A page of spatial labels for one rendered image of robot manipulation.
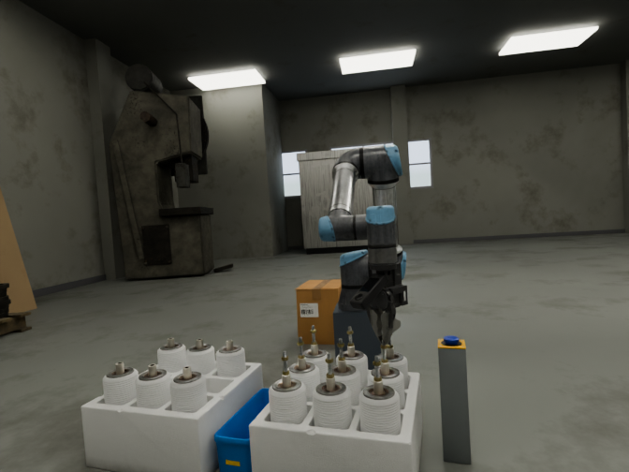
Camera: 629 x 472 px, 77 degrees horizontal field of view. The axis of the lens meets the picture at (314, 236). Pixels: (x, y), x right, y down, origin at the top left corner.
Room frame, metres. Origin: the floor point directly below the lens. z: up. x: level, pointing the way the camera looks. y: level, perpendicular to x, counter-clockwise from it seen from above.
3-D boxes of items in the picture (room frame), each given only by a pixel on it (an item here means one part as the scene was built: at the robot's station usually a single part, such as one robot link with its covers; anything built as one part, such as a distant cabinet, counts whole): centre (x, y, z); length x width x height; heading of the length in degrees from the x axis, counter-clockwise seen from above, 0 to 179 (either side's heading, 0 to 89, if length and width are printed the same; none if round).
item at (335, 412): (0.96, -0.02, 0.16); 0.10 x 0.10 x 0.18
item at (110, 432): (1.23, 0.46, 0.09); 0.39 x 0.39 x 0.18; 72
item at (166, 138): (5.48, 1.91, 1.40); 1.42 x 1.27 x 2.80; 81
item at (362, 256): (1.60, -0.16, 0.47); 0.13 x 0.12 x 0.14; 79
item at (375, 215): (1.04, -0.18, 0.64); 0.09 x 0.08 x 0.11; 169
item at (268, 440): (1.07, -0.05, 0.09); 0.39 x 0.39 x 0.18; 72
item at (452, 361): (1.05, -0.35, 0.16); 0.07 x 0.07 x 0.31; 72
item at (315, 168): (7.77, -0.57, 0.94); 1.47 x 1.13 x 1.89; 81
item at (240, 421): (1.14, 0.20, 0.06); 0.30 x 0.11 x 0.12; 161
